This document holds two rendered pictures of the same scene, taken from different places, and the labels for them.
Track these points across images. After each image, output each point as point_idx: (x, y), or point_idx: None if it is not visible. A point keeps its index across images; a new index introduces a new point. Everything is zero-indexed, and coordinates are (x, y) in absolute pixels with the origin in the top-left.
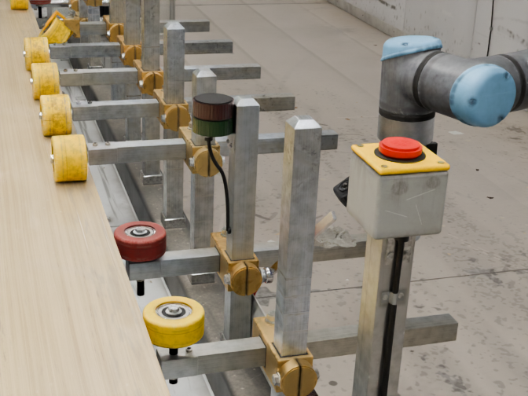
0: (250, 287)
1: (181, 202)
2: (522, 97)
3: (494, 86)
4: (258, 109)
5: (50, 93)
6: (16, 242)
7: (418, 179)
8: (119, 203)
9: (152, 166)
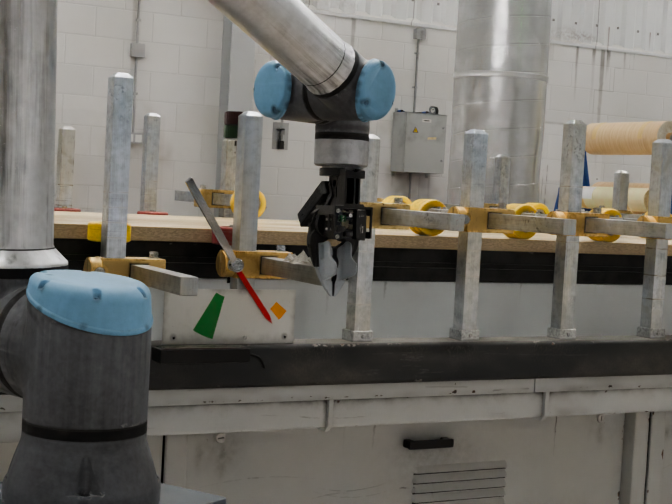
0: (221, 269)
1: (461, 312)
2: (305, 94)
3: (266, 75)
4: (245, 118)
5: None
6: (202, 225)
7: None
8: None
9: (555, 318)
